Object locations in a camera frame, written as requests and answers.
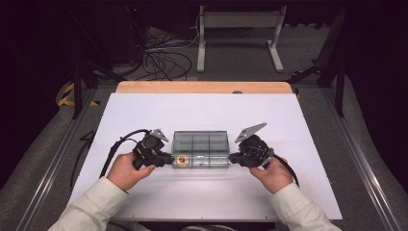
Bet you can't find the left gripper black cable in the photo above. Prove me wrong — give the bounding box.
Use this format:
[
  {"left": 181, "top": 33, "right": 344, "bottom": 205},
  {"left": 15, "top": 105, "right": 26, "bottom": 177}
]
[{"left": 99, "top": 128, "right": 152, "bottom": 179}]

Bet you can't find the clear grey compartment box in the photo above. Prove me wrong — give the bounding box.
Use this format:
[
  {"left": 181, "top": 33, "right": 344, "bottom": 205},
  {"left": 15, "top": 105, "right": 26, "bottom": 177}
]
[{"left": 170, "top": 130, "right": 231, "bottom": 170}]

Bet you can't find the black floor cable bundle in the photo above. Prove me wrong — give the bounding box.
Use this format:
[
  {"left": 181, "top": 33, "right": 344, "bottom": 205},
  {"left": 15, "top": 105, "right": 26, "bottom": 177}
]
[{"left": 140, "top": 28, "right": 193, "bottom": 82}]

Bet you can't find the dark box with red light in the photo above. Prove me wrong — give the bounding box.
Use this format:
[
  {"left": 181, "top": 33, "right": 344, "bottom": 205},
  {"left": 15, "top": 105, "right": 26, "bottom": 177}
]
[{"left": 105, "top": 3, "right": 150, "bottom": 65}]

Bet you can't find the aluminium floor rail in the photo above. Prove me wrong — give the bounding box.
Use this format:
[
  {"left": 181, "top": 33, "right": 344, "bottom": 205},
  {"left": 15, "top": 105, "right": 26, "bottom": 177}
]
[
  {"left": 15, "top": 90, "right": 97, "bottom": 231},
  {"left": 320, "top": 88, "right": 405, "bottom": 231}
]

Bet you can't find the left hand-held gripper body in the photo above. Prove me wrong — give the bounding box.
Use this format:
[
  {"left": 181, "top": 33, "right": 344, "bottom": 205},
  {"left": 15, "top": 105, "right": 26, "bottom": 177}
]
[{"left": 132, "top": 128, "right": 170, "bottom": 171}]

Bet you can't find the yellow black hazard tape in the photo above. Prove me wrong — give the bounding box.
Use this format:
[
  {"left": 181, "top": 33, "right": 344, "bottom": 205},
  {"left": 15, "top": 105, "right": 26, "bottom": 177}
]
[{"left": 57, "top": 82, "right": 101, "bottom": 108}]

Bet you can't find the small round yellow disc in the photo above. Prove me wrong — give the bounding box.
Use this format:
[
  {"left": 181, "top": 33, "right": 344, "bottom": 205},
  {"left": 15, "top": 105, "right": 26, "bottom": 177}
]
[{"left": 175, "top": 154, "right": 191, "bottom": 168}]

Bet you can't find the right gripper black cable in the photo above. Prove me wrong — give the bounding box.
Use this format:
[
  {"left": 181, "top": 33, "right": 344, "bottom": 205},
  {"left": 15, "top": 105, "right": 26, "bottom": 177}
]
[{"left": 272, "top": 153, "right": 301, "bottom": 188}]

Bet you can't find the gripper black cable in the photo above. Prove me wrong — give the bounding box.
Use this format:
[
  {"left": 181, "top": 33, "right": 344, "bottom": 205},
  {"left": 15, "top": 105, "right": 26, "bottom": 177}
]
[
  {"left": 99, "top": 128, "right": 152, "bottom": 179},
  {"left": 272, "top": 153, "right": 301, "bottom": 188}
]

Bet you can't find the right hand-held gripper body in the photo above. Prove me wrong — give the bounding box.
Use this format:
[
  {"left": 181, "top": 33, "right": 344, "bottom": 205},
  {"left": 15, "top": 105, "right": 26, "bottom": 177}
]
[{"left": 234, "top": 121, "right": 275, "bottom": 168}]

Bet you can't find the white metal stand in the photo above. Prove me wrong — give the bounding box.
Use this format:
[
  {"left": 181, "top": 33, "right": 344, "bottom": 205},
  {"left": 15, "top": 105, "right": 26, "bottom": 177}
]
[{"left": 196, "top": 5, "right": 288, "bottom": 73}]

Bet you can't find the person's right hand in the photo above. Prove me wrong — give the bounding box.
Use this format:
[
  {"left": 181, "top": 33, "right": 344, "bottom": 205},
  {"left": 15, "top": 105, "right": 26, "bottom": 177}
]
[{"left": 249, "top": 156, "right": 294, "bottom": 195}]

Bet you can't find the person's left hand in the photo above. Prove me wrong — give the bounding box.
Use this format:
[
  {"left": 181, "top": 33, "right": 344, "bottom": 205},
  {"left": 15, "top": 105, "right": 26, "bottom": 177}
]
[{"left": 106, "top": 152, "right": 157, "bottom": 193}]

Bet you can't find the black metal stand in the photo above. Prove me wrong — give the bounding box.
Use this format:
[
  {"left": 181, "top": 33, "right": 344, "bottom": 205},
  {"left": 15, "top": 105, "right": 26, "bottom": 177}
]
[
  {"left": 287, "top": 6, "right": 347, "bottom": 118},
  {"left": 68, "top": 9, "right": 126, "bottom": 120}
]

